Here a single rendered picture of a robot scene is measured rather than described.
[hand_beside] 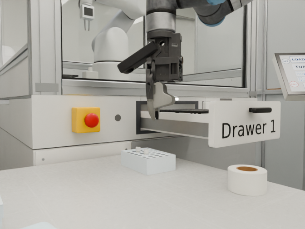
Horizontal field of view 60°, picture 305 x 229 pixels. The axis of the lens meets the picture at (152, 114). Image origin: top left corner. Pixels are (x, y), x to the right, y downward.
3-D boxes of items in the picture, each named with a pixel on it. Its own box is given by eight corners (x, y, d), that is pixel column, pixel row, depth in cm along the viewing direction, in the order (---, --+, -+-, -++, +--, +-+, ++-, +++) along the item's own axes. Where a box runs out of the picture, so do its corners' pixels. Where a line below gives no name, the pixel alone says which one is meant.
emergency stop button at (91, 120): (100, 127, 73) (100, 112, 73) (86, 128, 71) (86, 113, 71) (95, 126, 76) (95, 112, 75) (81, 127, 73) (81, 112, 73)
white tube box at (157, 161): (175, 170, 64) (175, 154, 64) (146, 175, 59) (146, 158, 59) (147, 161, 74) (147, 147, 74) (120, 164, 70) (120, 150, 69)
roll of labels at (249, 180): (270, 188, 51) (271, 167, 50) (261, 199, 45) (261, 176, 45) (234, 181, 55) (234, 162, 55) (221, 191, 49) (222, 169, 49)
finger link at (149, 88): (151, 98, 62) (152, 61, 63) (145, 98, 62) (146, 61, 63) (155, 101, 66) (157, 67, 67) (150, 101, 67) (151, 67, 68)
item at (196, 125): (271, 133, 79) (272, 112, 78) (212, 140, 64) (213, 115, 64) (181, 124, 111) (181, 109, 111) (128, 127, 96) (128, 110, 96)
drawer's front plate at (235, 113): (280, 138, 78) (281, 101, 78) (213, 148, 61) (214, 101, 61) (274, 137, 80) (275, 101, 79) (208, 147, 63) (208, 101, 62)
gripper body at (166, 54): (178, 82, 62) (178, 29, 61) (143, 82, 64) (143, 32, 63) (182, 83, 69) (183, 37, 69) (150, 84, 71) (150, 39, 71)
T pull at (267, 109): (272, 112, 69) (272, 107, 69) (255, 113, 64) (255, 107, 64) (259, 112, 72) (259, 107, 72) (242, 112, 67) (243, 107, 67)
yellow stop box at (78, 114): (101, 131, 76) (101, 107, 76) (77, 133, 72) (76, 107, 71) (94, 130, 80) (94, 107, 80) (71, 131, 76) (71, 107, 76)
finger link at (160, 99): (169, 119, 62) (171, 80, 62) (145, 119, 63) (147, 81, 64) (172, 120, 65) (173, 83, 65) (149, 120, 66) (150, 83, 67)
